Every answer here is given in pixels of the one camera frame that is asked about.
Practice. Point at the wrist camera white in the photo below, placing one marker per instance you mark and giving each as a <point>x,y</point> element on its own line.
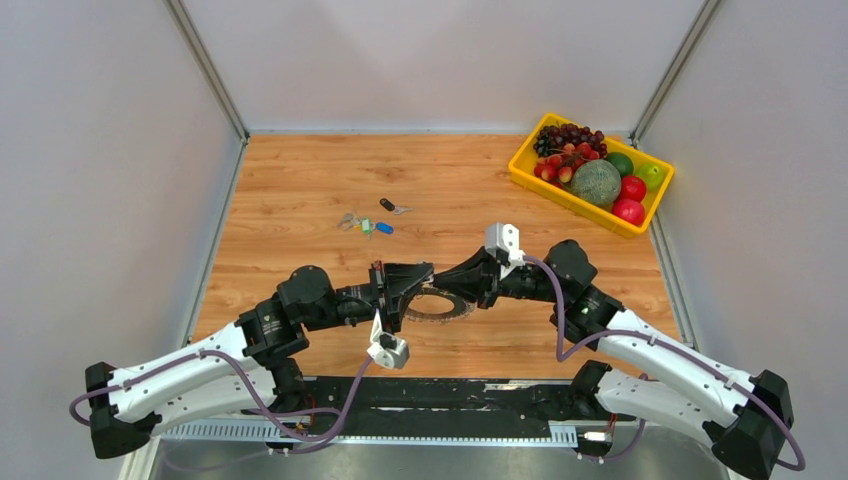
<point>502,242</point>
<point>386,349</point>

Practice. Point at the silver key with black fob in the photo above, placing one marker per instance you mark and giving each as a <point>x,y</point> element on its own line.
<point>392,207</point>

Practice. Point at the red apple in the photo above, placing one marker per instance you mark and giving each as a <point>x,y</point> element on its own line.
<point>632,188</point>

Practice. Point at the key bunch with coloured tags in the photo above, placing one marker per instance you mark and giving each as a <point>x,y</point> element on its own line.
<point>351,220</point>

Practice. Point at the red cherry cluster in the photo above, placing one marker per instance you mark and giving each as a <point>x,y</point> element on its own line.
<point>560,166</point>

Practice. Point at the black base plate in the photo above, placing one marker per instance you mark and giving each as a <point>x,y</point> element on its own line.
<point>465,408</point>

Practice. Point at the dark grape bunch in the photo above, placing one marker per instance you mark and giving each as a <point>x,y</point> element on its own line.
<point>553,139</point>

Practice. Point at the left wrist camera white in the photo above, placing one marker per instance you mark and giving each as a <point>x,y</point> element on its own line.
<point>386,349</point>

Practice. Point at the dark green lime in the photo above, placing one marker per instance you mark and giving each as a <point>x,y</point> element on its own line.
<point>621,162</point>

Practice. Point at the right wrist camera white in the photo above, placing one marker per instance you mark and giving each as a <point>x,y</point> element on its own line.
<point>502,242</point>

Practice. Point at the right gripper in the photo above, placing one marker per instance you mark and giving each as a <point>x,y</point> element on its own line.
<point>472,282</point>

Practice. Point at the red pomegranate fruit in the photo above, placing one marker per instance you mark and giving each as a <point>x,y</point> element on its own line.
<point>630,211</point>

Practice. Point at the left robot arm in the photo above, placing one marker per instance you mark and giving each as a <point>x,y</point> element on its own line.
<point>267,336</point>

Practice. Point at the green netted melon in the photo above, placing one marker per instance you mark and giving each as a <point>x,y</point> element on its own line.
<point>597,182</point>

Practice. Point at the aluminium frame rail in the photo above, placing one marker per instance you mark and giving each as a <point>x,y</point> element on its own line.
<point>249,447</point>

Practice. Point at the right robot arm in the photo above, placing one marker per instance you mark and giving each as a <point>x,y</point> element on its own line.
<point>744,419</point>

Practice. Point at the light green apple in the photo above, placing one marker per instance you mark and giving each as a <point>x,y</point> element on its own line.
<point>652,175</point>

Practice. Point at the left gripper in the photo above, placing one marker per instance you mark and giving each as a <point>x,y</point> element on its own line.
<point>399,279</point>

